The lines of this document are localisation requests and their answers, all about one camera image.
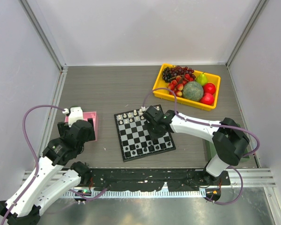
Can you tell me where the dark grape bunch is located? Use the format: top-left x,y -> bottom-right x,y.
162,66 -> 196,83

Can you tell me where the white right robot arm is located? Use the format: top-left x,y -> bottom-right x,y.
141,106 -> 250,185

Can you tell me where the yellow plastic fruit tray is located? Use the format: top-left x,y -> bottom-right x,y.
153,63 -> 221,111

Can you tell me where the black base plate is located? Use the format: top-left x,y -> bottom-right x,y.
79,168 -> 230,192

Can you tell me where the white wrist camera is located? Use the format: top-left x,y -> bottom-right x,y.
62,106 -> 83,127

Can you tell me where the red apple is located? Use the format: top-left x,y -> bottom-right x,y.
203,83 -> 216,95
200,93 -> 214,105

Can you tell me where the green plastic tray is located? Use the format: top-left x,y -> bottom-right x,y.
205,127 -> 250,166

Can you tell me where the green pear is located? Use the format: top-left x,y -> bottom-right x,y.
196,73 -> 208,86

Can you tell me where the pink plastic box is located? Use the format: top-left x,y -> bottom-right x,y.
64,111 -> 99,142

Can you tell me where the green netted melon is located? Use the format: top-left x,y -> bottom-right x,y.
182,81 -> 204,102

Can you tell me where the black white chess board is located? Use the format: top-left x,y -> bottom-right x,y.
114,108 -> 176,162

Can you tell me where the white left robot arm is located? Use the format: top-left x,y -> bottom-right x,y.
0,119 -> 95,225

